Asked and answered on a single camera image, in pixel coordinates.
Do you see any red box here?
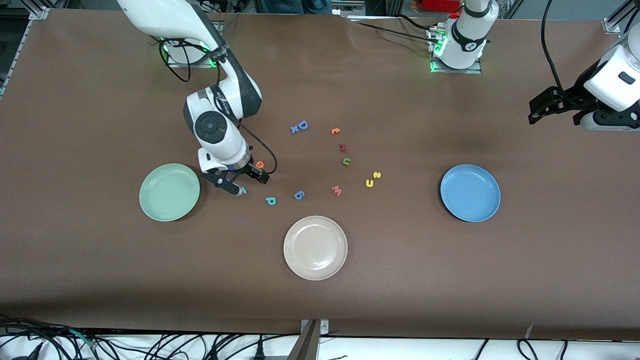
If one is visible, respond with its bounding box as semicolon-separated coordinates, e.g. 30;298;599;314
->
420;0;463;13

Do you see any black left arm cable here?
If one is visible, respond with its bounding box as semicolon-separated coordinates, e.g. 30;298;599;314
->
541;0;563;91

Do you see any metal bracket post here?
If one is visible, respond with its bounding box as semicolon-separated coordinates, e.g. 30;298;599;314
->
287;319;330;360

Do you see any blue plate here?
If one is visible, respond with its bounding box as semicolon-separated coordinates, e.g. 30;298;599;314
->
440;164;502;223

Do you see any beige plate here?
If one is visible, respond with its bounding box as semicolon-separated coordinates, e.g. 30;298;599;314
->
283;215;348;281

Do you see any aluminium frame profile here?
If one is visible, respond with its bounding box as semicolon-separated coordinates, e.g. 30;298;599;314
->
0;6;51;98
602;0;640;35

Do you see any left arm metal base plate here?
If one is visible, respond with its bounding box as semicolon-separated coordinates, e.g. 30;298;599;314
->
427;25;483;75

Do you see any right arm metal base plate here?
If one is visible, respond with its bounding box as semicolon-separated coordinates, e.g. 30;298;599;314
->
162;37;221;68

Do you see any teal floor cable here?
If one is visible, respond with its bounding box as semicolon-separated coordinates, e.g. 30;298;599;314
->
70;330;98;349

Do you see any black cable on table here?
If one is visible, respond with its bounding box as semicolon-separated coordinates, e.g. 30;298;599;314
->
347;14;441;43

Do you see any mint green plate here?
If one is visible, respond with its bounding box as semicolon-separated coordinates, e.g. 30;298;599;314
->
139;163;201;222

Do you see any person in blue jeans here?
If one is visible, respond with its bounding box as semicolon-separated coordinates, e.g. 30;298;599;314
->
264;0;332;14

